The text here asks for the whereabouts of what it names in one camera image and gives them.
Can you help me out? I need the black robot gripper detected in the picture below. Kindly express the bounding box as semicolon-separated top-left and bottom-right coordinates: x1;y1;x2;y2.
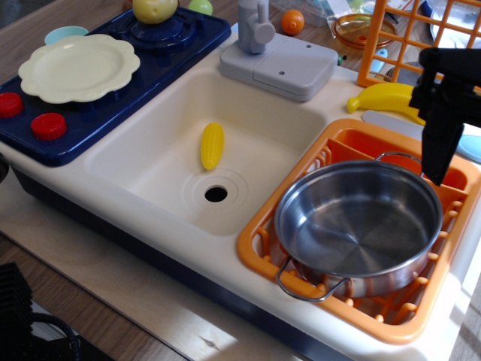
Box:
410;47;480;186

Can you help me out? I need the stainless steel pan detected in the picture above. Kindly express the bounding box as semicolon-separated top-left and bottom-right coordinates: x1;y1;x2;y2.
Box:
274;154;443;298

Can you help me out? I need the orange grid rack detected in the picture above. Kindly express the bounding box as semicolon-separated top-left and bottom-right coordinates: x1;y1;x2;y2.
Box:
357;1;480;86

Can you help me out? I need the orange drying rack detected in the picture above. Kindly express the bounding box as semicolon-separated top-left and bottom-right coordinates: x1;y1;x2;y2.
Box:
237;119;480;345

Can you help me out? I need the cream toy sink unit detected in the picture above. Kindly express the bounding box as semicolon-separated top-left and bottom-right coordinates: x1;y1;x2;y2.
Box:
1;50;480;360

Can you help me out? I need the light blue toy utensil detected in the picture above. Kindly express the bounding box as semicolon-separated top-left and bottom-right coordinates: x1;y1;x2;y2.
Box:
457;135;481;163

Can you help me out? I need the grey toy knife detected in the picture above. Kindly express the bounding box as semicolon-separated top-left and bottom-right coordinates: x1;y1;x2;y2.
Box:
362;110;423;141

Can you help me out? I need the yellow toy banana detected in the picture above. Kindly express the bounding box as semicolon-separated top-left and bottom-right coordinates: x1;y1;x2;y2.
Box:
346;83;425;126

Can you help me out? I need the transparent orange lid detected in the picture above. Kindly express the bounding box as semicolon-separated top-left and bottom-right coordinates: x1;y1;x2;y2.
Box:
331;14;397;50

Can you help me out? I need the grey toy faucet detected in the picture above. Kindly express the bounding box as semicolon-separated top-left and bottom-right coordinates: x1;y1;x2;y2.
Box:
219;1;338;102

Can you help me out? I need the orange toy fruit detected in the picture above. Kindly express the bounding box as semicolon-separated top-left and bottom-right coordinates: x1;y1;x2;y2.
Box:
280;9;305;35

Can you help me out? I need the yellow toy corn cob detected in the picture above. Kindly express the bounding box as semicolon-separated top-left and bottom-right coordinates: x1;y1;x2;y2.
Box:
200;123;224;171

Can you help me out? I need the green toy ball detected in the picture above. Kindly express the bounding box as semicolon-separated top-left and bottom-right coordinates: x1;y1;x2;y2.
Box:
188;0;213;16

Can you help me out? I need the yellow toy potato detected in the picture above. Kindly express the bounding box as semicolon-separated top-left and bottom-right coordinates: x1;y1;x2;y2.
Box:
132;0;179;25

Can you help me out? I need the cream scalloped plate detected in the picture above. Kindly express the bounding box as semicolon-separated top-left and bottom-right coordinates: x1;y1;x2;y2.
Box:
18;34;141;105

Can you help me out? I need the light blue toy bowl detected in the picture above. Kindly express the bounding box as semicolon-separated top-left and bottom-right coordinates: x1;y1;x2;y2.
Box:
44;26;89;45

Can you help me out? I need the red stove knob right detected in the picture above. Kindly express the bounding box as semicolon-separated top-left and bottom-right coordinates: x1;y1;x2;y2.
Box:
31;113;68;141

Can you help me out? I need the red stove knob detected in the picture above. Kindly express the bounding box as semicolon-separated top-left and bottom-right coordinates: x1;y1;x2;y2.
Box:
0;92;24;119
31;113;68;141

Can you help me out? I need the navy blue toy stove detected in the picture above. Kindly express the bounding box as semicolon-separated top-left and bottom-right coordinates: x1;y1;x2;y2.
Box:
1;8;231;166

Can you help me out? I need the red stove knob left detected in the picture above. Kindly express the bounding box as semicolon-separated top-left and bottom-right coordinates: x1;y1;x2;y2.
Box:
0;92;24;119

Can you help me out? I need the black ribbed object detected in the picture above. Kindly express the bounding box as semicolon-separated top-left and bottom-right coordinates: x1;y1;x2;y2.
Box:
1;262;32;360

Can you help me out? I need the black cable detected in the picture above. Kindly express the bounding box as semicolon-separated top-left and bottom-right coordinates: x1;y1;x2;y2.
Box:
28;313;82;361

